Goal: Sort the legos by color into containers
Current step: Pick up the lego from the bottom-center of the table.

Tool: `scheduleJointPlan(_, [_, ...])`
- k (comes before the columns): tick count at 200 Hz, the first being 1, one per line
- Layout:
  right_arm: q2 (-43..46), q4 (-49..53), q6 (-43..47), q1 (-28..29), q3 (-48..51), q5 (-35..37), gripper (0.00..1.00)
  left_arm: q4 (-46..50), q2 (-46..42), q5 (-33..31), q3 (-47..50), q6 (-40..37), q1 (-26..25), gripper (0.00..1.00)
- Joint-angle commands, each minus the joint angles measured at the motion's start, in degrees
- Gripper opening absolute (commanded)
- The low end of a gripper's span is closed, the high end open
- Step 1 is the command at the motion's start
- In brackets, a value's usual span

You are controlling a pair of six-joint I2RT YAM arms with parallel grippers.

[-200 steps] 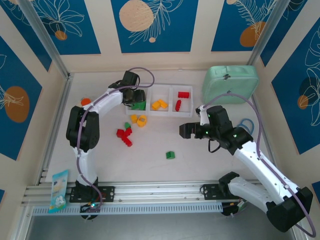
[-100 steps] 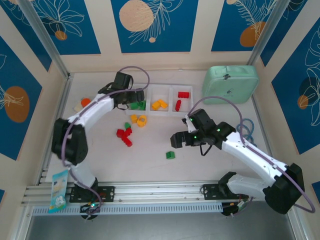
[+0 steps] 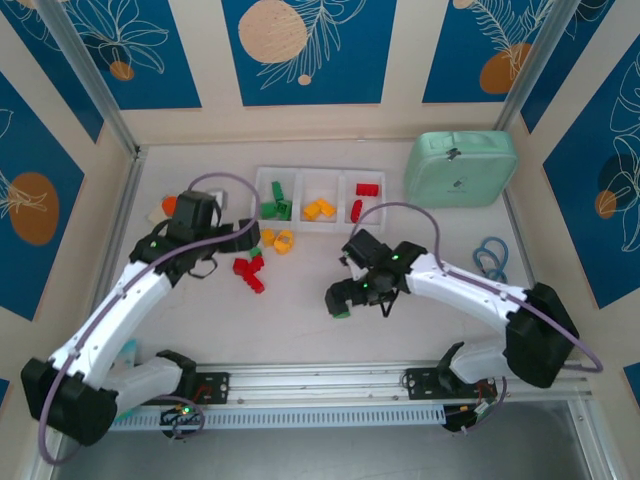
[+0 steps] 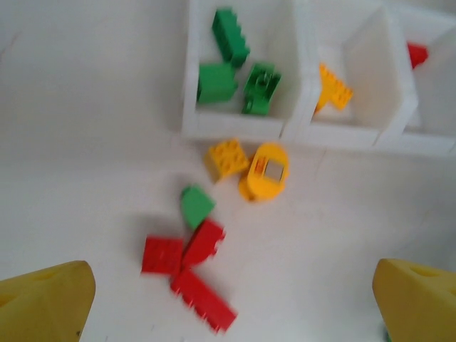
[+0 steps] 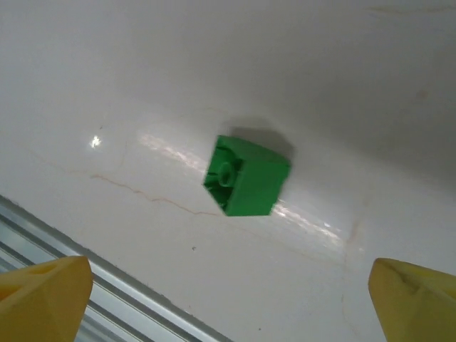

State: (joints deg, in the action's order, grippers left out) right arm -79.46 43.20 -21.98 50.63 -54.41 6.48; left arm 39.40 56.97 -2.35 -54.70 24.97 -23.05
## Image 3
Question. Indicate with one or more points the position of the white three-compartment tray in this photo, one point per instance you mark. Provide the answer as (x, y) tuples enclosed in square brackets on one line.
[(320, 182)]

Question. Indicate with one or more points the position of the base wiring bundle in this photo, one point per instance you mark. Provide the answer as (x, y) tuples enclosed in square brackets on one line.
[(460, 422), (185, 419)]

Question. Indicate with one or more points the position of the small yellow lego block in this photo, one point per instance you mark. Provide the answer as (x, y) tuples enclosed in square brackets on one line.
[(268, 237)]

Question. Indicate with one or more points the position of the yellow lego block with hole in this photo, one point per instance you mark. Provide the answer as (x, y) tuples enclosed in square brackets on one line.
[(286, 233)]

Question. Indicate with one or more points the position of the aluminium frame post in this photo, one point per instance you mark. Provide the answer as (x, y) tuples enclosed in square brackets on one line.
[(90, 75), (535, 60)]

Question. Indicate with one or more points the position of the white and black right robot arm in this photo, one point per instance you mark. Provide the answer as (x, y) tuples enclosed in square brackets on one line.
[(465, 290)]

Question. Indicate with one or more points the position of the mint green zipper case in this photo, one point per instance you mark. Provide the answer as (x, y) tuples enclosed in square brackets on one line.
[(460, 170)]

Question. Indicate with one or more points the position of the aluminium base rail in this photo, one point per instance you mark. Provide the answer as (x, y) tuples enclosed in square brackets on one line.
[(320, 375)]

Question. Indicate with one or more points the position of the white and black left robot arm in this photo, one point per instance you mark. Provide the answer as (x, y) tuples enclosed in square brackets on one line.
[(115, 310)]

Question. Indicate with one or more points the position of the long green lego block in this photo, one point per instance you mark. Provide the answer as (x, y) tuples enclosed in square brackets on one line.
[(277, 191)]

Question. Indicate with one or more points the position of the beige wedge piece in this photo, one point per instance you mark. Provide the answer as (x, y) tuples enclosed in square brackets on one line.
[(155, 216)]

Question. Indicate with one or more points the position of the orange-lid bottle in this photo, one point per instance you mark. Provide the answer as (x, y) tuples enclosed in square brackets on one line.
[(168, 204)]

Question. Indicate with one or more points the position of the small red lego block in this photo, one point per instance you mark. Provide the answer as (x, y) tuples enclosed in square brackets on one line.
[(257, 265)]

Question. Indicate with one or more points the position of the small green lego block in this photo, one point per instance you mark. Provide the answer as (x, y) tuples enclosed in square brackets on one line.
[(255, 252)]

